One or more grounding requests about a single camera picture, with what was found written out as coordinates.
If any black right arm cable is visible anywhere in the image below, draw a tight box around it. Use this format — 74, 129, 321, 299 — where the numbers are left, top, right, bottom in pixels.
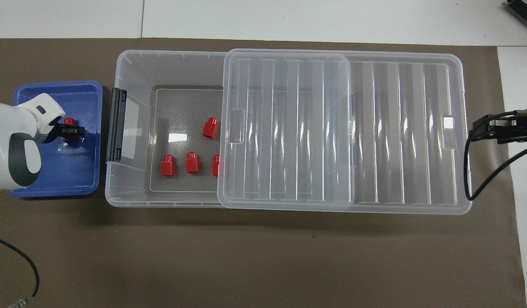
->
463, 112, 527, 201

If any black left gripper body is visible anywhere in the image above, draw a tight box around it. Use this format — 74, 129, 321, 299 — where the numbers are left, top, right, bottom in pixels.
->
45, 122, 64, 142

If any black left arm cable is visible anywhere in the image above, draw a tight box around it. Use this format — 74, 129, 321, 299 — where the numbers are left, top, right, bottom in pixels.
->
0, 234, 40, 308

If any clear plastic storage box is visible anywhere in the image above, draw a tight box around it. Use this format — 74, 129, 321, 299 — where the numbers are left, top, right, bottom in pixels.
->
104, 49, 356, 209

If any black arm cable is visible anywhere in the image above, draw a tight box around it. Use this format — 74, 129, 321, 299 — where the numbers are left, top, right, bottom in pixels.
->
0, 234, 40, 308
463, 112, 527, 201

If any black box latch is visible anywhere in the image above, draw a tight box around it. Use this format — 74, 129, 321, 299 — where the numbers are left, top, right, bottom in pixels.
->
106, 88, 127, 162

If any black ribbed device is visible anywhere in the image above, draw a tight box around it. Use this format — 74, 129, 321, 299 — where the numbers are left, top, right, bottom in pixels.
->
505, 0, 527, 23

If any blue plastic tray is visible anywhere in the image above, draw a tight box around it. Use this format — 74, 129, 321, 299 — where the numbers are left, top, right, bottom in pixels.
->
7, 80, 103, 198

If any clear ribbed plastic lid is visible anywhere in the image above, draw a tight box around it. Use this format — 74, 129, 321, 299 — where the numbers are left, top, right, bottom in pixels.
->
217, 48, 472, 216

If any brown table mat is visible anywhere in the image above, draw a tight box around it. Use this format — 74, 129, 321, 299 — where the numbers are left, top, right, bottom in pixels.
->
0, 38, 527, 308

